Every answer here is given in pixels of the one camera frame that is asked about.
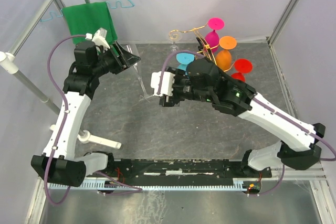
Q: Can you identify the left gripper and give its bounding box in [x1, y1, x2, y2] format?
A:
[92, 40, 141, 78]

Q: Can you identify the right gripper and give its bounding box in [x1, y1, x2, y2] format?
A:
[159, 66, 214, 108]

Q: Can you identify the clear wine glass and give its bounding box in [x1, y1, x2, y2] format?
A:
[125, 44, 153, 101]

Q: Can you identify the blue plastic wine glass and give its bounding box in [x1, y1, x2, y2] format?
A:
[176, 52, 195, 75]

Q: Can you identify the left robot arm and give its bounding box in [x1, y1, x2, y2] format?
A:
[30, 41, 141, 187]

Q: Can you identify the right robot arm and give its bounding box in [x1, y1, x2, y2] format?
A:
[151, 58, 325, 177]

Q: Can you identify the orange plastic wine glass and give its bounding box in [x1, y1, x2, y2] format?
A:
[215, 36, 237, 71]

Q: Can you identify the pink plastic wine glass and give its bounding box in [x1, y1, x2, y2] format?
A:
[205, 17, 225, 52]

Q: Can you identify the red plastic wine glass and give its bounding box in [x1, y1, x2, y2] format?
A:
[231, 59, 253, 82]

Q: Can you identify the white clothes rack stand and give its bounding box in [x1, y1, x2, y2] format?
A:
[0, 0, 123, 150]

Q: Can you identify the small clear glass at back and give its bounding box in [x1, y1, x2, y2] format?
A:
[168, 30, 182, 52]

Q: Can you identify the green cloth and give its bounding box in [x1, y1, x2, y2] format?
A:
[62, 2, 118, 44]

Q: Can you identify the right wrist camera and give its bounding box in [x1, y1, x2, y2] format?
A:
[150, 71, 176, 98]

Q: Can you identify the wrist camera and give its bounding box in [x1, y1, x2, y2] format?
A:
[85, 28, 110, 52]
[150, 71, 176, 98]

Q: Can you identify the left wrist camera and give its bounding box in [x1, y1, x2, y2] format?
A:
[85, 28, 110, 52]

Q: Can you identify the gold wire wine glass rack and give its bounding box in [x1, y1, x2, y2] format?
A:
[178, 22, 234, 67]

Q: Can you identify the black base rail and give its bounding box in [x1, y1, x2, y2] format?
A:
[102, 159, 272, 182]

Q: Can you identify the light blue cable duct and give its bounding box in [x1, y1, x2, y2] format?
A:
[48, 176, 260, 191]

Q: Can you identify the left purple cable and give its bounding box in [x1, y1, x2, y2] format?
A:
[43, 34, 144, 206]

